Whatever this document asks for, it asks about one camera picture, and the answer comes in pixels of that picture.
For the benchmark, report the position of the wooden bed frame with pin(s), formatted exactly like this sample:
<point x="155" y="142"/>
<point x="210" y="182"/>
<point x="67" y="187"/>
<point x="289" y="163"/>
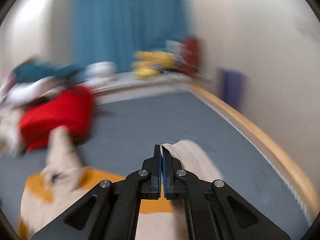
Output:
<point x="252" y="127"/>

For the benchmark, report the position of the yellow plush toy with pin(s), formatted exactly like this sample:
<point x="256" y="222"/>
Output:
<point x="153" y="63"/>

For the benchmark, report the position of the purple wall item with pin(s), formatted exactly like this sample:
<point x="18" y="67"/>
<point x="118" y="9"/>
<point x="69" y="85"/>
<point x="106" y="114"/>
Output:
<point x="233" y="87"/>

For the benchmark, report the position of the teal garment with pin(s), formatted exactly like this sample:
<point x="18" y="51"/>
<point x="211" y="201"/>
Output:
<point x="32" y="71"/>

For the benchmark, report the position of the white garment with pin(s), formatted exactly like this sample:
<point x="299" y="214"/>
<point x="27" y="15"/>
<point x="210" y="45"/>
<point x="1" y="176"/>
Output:
<point x="23" y="93"/>

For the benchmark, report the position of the red garment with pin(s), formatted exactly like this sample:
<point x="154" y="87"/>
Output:
<point x="57" y="115"/>

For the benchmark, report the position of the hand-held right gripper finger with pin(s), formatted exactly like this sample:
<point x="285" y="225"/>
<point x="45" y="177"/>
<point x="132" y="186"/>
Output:
<point x="159" y="165"/>
<point x="165" y="165"/>

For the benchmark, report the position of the white headboard shelf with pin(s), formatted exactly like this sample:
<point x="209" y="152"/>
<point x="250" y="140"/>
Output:
<point x="140" y="83"/>

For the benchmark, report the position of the blue curtain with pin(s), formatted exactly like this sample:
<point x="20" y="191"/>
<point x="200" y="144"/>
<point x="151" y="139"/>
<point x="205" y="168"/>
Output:
<point x="130" y="22"/>

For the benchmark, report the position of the white plush toy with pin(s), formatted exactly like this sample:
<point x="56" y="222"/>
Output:
<point x="101" y="70"/>

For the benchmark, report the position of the cream and orange cloth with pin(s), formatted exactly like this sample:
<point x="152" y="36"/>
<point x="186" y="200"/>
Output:
<point x="62" y="200"/>

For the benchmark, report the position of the red bag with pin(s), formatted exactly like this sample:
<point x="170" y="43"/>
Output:
<point x="191" y="55"/>

